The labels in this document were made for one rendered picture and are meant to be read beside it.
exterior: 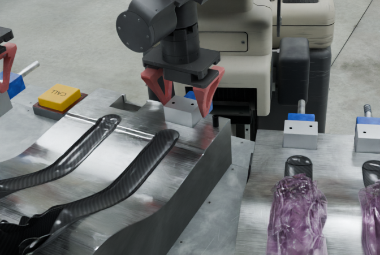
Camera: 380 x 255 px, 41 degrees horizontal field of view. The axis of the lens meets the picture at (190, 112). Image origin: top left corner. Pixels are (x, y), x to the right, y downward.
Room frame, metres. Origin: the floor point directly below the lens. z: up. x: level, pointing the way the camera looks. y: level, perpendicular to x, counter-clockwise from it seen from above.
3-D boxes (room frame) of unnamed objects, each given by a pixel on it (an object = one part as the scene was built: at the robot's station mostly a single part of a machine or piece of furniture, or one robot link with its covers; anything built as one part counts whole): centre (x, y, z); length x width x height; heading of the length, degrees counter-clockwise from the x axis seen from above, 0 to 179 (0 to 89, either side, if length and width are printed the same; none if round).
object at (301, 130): (0.68, -0.18, 0.86); 0.13 x 0.05 x 0.05; 166
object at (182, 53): (0.68, 0.01, 1.02); 0.10 x 0.07 x 0.07; 58
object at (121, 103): (0.74, 0.10, 0.87); 0.05 x 0.05 x 0.04; 59
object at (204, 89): (0.67, -0.01, 0.95); 0.07 x 0.07 x 0.09; 58
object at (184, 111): (0.72, -0.02, 0.89); 0.13 x 0.05 x 0.05; 148
